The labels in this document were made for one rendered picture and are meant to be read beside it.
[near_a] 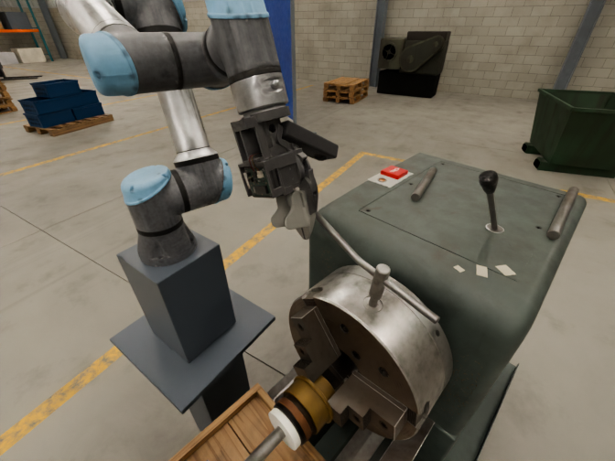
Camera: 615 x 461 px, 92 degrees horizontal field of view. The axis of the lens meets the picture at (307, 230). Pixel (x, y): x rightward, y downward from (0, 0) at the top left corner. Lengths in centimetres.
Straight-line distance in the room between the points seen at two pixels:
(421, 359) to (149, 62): 59
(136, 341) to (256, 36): 102
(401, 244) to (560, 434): 163
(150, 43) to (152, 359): 91
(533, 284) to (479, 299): 10
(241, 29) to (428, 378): 57
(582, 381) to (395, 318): 193
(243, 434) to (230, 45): 74
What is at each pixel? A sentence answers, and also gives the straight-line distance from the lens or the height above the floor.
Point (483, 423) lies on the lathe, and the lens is 131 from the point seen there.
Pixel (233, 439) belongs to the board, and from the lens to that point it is 80.
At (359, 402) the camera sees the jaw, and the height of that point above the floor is 111.
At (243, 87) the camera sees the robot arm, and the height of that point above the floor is 156.
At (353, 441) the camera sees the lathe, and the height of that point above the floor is 86.
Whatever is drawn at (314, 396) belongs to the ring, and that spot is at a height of 112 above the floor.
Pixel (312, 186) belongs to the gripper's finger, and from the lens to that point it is 46.
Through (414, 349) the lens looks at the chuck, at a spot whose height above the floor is 120.
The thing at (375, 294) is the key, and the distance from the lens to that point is 50.
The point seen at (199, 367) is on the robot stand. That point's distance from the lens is 107.
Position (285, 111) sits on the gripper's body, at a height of 153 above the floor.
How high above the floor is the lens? 163
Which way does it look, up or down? 35 degrees down
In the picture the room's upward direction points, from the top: straight up
